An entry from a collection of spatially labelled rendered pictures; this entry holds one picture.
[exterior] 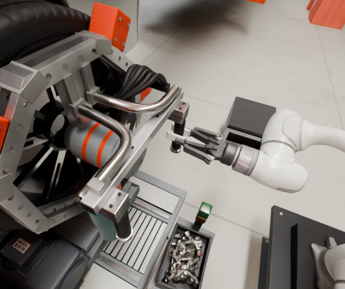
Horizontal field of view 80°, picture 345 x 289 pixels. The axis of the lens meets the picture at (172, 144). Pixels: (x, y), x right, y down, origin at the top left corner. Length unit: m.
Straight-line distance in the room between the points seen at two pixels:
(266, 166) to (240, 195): 0.99
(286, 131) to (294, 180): 0.16
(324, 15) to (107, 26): 5.49
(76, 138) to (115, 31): 0.30
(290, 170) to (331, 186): 1.43
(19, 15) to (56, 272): 0.83
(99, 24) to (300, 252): 1.19
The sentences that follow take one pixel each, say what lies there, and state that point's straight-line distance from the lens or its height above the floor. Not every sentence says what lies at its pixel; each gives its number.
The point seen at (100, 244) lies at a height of 0.17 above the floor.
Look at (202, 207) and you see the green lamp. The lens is 0.76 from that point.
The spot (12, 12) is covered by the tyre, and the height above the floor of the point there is 1.18.
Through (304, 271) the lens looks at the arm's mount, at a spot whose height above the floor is 0.35.
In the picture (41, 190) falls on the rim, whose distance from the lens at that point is 0.83.
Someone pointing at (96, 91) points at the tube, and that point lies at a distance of 0.57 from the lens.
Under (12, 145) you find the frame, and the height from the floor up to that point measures 1.02.
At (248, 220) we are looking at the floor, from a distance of 1.57.
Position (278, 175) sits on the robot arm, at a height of 0.86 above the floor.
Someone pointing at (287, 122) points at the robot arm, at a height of 0.92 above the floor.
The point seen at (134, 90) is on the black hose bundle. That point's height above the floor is 1.01.
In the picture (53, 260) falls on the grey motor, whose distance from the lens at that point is 1.02.
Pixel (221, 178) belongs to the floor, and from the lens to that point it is 1.65.
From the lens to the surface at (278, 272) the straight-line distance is 1.20.
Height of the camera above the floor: 1.33
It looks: 49 degrees down
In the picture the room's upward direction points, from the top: 8 degrees clockwise
